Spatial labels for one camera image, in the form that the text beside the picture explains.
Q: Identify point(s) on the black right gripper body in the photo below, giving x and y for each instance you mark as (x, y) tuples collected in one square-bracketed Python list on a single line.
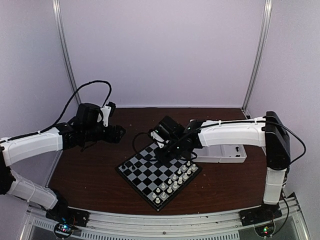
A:
[(174, 150)]

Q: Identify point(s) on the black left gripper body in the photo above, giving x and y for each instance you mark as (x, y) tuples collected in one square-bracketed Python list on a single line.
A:
[(109, 137)]

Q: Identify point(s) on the black white chessboard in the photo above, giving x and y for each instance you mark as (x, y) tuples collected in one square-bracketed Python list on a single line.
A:
[(146, 164)]

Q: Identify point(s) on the white plastic divided tray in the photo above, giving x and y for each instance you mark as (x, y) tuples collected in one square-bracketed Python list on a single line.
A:
[(220, 154)]

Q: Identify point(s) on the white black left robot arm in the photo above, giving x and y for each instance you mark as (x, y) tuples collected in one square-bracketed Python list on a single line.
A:
[(90, 125)]

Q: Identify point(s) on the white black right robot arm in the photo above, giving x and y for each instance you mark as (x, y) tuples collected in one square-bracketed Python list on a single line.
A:
[(220, 187)]

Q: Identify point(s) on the white chess piece row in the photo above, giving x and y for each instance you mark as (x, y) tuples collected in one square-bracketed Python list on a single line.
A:
[(170, 179)]

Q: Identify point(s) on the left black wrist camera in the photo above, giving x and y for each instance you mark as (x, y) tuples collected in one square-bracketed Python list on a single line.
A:
[(110, 108)]

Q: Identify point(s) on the front aluminium rail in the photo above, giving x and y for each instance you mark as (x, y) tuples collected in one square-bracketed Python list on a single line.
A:
[(225, 225)]

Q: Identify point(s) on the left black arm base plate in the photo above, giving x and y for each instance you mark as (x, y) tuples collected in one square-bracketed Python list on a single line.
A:
[(63, 214)]

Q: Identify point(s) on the right aluminium frame post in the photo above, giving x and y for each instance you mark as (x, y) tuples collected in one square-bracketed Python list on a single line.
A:
[(264, 30)]

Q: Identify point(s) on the aluminium frame post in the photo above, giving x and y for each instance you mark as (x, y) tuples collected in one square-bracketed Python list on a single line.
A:
[(63, 43), (264, 30)]

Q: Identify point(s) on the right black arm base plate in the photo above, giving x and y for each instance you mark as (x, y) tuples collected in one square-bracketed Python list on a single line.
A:
[(263, 213)]

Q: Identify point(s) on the left aluminium frame post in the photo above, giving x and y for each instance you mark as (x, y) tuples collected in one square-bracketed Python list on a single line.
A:
[(63, 43)]

